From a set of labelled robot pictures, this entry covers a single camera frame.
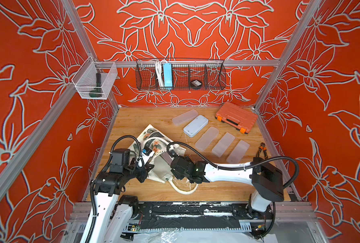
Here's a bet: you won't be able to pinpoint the white printed canvas tote bag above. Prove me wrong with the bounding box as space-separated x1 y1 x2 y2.
137 125 198 195

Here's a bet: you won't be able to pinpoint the translucent frosted pencil case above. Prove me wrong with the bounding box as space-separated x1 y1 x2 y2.
195 127 219 152

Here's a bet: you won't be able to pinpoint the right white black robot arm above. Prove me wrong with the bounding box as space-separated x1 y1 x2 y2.
166 142 299 240

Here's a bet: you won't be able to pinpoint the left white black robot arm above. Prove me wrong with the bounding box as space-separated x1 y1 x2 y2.
80 158 154 243

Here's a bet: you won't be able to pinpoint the orange plastic tool case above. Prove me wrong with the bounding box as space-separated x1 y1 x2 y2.
215 102 258 134

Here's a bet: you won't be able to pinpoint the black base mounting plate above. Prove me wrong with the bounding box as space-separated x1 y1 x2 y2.
123 201 274 233

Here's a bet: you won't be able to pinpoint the dark green flashlight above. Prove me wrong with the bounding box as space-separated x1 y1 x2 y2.
89 72 103 98

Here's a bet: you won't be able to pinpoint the light blue power bank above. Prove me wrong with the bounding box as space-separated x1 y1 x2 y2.
163 62 173 90

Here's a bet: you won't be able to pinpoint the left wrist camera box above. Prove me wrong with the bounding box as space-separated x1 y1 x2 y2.
110 145 153 171

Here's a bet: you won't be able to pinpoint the orange handled pliers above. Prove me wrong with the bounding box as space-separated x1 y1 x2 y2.
256 142 269 160

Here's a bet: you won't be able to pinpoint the black wire wall basket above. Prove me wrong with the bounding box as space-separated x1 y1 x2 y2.
135 58 227 91

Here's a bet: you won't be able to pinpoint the clear plastic wall bin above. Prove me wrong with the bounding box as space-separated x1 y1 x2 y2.
72 57 118 100

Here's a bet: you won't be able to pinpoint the white coiled cable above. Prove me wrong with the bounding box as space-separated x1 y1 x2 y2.
155 60 164 89

